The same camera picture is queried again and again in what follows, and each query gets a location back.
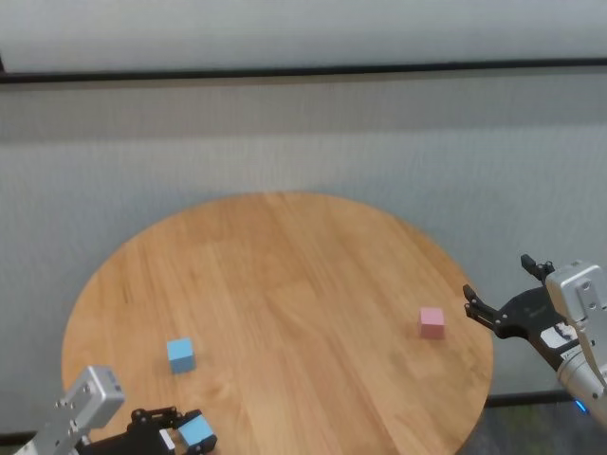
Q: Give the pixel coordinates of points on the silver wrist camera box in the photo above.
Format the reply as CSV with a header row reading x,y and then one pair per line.
x,y
85,398
576,289

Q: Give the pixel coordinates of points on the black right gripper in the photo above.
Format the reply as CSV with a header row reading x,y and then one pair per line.
x,y
531,315

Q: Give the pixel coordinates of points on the black wall rail strip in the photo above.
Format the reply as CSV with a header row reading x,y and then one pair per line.
x,y
303,70

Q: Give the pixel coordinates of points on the pink cube block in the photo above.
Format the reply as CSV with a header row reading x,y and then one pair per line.
x,y
431,323

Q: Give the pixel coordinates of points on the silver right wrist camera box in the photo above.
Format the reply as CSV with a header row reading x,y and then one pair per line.
x,y
576,289

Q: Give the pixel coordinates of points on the blue cube block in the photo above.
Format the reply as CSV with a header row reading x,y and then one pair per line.
x,y
195,430
180,354

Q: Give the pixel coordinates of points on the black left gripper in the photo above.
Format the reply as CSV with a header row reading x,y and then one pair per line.
x,y
137,441

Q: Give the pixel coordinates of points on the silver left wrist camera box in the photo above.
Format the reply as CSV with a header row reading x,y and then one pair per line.
x,y
85,398

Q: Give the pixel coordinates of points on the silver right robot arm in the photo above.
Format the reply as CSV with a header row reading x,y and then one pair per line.
x,y
583,379

